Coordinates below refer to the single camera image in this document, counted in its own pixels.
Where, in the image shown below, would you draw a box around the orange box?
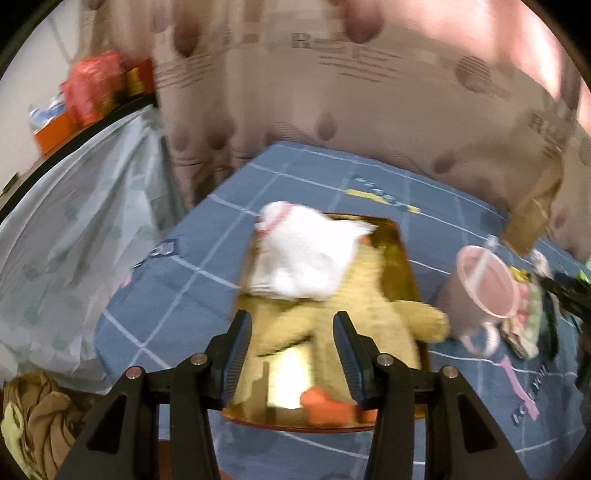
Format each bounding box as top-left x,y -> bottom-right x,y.
34,114 -> 75,156

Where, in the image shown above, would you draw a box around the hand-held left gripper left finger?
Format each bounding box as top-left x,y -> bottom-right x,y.
55,310 -> 253,480

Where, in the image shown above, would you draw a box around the white socks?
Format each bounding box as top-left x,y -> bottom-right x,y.
242,200 -> 378,301

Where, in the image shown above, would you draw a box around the yellow plush duck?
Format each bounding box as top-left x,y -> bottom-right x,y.
256,239 -> 451,426

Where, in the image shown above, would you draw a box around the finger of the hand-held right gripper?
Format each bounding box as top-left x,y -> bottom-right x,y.
539,273 -> 591,315

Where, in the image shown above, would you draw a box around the white ceramic spoon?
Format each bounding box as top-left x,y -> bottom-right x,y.
471,234 -> 500,296

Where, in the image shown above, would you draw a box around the beige leaf-print curtain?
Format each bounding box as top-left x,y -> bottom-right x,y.
83,0 -> 591,259

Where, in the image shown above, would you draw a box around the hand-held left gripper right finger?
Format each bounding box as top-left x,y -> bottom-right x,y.
333,311 -> 532,480

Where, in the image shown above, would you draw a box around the pink mug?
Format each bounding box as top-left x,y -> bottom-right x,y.
436,246 -> 520,357

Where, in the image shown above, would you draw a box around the gold tin box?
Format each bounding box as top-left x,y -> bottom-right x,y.
222,212 -> 433,433

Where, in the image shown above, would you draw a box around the blue checked tablecloth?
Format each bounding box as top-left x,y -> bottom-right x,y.
92,141 -> 591,480

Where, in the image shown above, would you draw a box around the folded white socks pack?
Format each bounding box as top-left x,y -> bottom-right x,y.
501,276 -> 555,361

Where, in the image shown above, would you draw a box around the brown crumpled cloth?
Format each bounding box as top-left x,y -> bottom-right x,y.
2,371 -> 100,480

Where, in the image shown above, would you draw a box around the brown kraft paper bag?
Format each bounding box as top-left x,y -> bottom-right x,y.
501,154 -> 567,257

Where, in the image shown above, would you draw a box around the translucent plastic bag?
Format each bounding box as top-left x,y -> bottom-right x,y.
0,108 -> 186,394

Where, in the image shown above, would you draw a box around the red snack packets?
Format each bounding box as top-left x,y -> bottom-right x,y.
60,51 -> 156,130

